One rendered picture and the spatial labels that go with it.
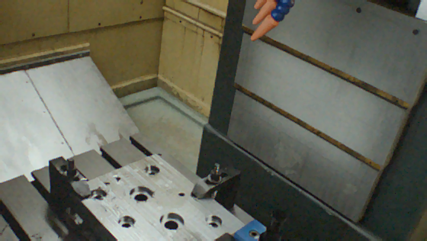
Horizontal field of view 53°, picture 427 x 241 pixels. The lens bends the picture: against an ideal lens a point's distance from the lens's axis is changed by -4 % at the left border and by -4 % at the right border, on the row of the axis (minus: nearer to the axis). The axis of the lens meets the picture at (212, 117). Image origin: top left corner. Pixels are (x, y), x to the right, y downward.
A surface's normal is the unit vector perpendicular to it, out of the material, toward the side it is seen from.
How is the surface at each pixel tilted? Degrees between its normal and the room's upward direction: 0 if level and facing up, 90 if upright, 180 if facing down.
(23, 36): 90
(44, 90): 24
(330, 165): 90
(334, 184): 91
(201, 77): 90
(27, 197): 0
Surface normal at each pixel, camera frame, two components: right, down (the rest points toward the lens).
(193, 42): -0.70, 0.28
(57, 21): 0.69, 0.45
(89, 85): 0.42, -0.59
